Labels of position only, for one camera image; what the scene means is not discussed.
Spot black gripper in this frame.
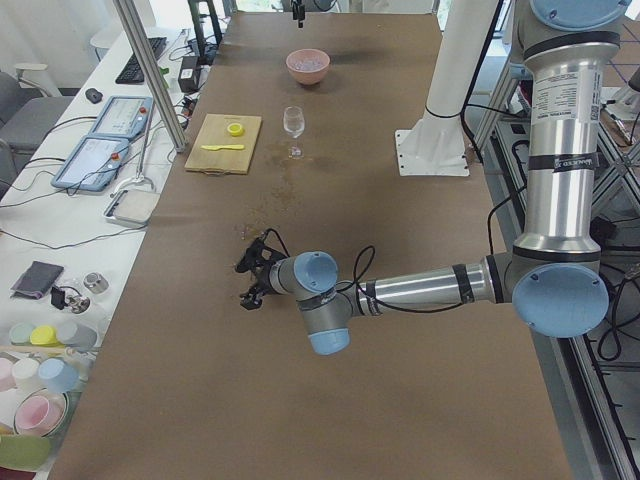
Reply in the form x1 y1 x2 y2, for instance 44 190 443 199
235 240 281 311

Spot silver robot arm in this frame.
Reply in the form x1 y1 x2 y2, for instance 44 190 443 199
236 1 628 355

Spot clear wine glass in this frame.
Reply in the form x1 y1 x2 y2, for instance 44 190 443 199
283 106 305 159

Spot pile of clear ice cubes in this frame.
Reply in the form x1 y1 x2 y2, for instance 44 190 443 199
293 58 324 72

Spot yellow plastic knife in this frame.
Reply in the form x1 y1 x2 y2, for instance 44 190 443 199
200 144 245 151

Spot metal tray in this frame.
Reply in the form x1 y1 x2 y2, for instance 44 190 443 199
103 189 160 228

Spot yellow lemon half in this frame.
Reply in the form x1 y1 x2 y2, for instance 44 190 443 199
226 122 245 137

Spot wooden cutting board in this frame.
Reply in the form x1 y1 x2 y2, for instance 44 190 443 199
184 114 262 175

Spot blue teach pendant near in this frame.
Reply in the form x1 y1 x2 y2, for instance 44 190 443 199
51 135 130 193

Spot blue teach pendant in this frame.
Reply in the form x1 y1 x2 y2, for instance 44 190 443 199
51 135 130 193
90 96 153 140

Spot blue teach pendant far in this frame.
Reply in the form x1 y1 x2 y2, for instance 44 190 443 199
90 96 153 140

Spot pink bowl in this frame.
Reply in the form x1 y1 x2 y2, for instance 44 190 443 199
285 49 330 85

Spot black keyboard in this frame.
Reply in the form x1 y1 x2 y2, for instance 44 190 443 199
114 37 168 85

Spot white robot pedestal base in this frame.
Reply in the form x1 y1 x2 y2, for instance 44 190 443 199
395 0 501 177

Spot aluminium frame post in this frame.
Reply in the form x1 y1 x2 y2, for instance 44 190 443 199
113 0 187 153

